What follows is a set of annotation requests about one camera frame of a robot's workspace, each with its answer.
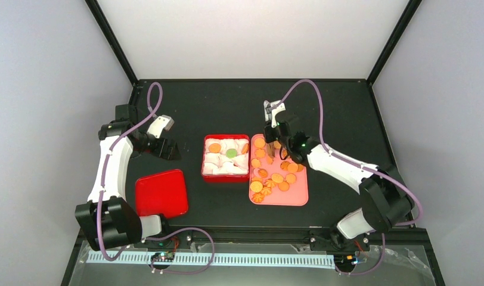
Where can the circuit board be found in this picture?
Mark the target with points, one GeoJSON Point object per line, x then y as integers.
{"type": "Point", "coordinates": [163, 257]}
{"type": "Point", "coordinates": [349, 259]}

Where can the orange round sandwich cookie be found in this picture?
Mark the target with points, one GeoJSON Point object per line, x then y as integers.
{"type": "Point", "coordinates": [214, 148]}

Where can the left circuit board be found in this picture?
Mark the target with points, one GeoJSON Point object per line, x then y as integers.
{"type": "Point", "coordinates": [163, 257]}

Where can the green sandwich cookie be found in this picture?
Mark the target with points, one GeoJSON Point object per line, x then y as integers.
{"type": "Point", "coordinates": [231, 153]}

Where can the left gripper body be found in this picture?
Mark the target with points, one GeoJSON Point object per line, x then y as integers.
{"type": "Point", "coordinates": [157, 150]}

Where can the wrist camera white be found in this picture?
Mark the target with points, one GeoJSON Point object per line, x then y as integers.
{"type": "Point", "coordinates": [160, 124]}
{"type": "Point", "coordinates": [271, 109]}

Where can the red tin lid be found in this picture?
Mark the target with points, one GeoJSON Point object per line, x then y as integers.
{"type": "Point", "coordinates": [162, 193]}

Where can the red cookie tin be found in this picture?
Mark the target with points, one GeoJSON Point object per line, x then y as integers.
{"type": "Point", "coordinates": [225, 179]}

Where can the pink tray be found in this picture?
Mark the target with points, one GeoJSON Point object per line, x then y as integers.
{"type": "Point", "coordinates": [265, 171]}

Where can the white paper cookie liners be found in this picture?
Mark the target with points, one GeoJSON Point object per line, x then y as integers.
{"type": "Point", "coordinates": [217, 164]}

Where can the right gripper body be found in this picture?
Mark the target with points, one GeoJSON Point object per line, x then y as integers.
{"type": "Point", "coordinates": [269, 138]}

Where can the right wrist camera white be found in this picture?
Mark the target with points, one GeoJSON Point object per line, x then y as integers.
{"type": "Point", "coordinates": [271, 109]}

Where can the white slotted cable duct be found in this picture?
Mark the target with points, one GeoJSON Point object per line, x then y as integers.
{"type": "Point", "coordinates": [320, 261]}

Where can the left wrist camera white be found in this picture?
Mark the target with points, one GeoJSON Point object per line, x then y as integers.
{"type": "Point", "coordinates": [160, 124]}

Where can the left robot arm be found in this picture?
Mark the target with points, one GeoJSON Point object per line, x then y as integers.
{"type": "Point", "coordinates": [106, 219]}

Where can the orange swirl cookie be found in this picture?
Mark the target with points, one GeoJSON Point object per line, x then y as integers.
{"type": "Point", "coordinates": [258, 198]}
{"type": "Point", "coordinates": [266, 191]}

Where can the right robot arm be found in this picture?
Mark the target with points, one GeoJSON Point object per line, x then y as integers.
{"type": "Point", "coordinates": [384, 202]}

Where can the right circuit board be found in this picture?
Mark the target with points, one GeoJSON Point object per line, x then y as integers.
{"type": "Point", "coordinates": [349, 259]}

